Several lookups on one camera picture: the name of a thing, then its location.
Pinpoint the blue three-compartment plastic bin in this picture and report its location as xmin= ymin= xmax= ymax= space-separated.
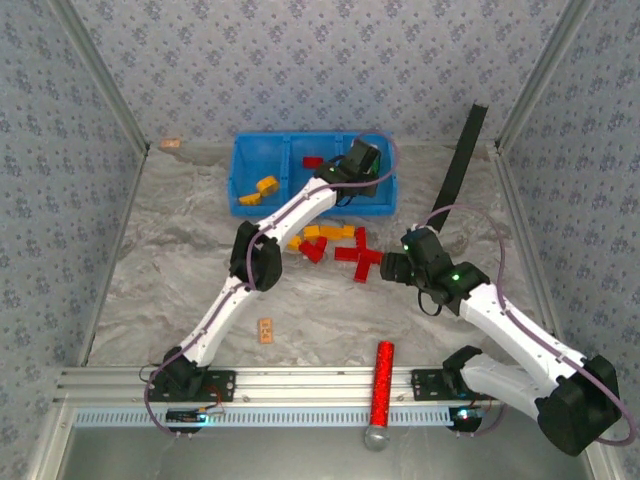
xmin=230 ymin=130 xmax=400 ymax=218

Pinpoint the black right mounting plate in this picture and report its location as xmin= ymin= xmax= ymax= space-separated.
xmin=410 ymin=368 xmax=481 ymax=402

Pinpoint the black mounting plate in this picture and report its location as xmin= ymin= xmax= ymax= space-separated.
xmin=410 ymin=368 xmax=481 ymax=402
xmin=144 ymin=367 xmax=237 ymax=404

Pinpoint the red glitter tube clear knob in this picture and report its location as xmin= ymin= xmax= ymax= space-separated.
xmin=363 ymin=341 xmax=397 ymax=452

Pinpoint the right controller board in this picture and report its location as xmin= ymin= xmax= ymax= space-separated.
xmin=449 ymin=405 xmax=484 ymax=424

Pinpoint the controller board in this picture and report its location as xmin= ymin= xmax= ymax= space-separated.
xmin=167 ymin=407 xmax=224 ymax=424
xmin=449 ymin=405 xmax=484 ymax=424

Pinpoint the black flat bar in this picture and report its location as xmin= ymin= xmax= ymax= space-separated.
xmin=430 ymin=102 xmax=490 ymax=234

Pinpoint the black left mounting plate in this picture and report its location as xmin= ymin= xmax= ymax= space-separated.
xmin=144 ymin=367 xmax=237 ymax=404

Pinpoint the shiny metal sheet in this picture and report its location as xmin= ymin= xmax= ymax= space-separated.
xmin=34 ymin=424 xmax=609 ymax=480

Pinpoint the left controller board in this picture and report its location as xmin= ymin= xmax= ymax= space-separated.
xmin=167 ymin=407 xmax=224 ymax=424

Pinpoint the thin black cable loop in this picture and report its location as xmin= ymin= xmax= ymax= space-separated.
xmin=418 ymin=289 xmax=444 ymax=318

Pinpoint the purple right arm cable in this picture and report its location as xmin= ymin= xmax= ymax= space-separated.
xmin=427 ymin=203 xmax=640 ymax=446

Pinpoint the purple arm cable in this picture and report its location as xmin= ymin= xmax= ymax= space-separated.
xmin=143 ymin=130 xmax=400 ymax=439
xmin=427 ymin=203 xmax=640 ymax=446

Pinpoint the aluminium frame floor rail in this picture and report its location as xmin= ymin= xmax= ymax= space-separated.
xmin=489 ymin=143 xmax=567 ymax=347
xmin=77 ymin=148 xmax=152 ymax=367

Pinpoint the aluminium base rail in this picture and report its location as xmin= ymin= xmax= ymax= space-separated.
xmin=54 ymin=366 xmax=551 ymax=404

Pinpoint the grey slotted cable duct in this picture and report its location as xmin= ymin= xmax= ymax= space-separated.
xmin=74 ymin=405 xmax=482 ymax=427

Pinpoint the aluminium frame post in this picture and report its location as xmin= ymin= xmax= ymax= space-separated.
xmin=493 ymin=0 xmax=597 ymax=153
xmin=48 ymin=0 xmax=152 ymax=154

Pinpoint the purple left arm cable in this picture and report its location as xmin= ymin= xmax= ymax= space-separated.
xmin=143 ymin=130 xmax=400 ymax=439

